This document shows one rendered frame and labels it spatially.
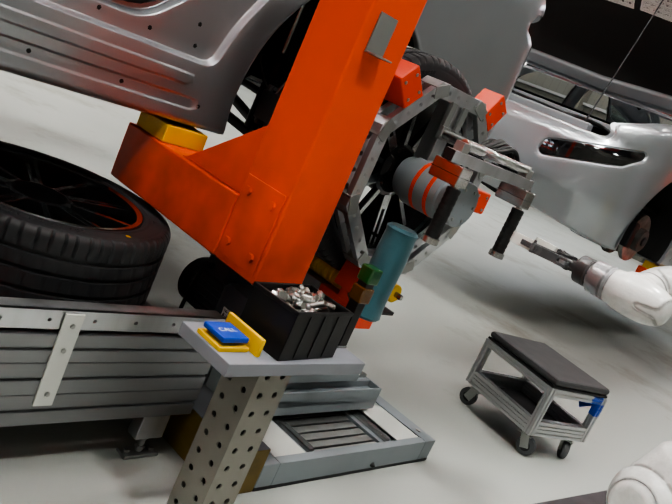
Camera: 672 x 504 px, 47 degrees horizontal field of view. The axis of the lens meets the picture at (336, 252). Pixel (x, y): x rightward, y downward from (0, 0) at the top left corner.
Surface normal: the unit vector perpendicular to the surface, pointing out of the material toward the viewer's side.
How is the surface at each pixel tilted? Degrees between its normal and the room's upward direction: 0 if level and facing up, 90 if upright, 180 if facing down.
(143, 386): 90
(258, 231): 90
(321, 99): 90
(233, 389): 90
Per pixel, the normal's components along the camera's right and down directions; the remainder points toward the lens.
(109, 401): 0.66, 0.44
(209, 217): -0.64, -0.11
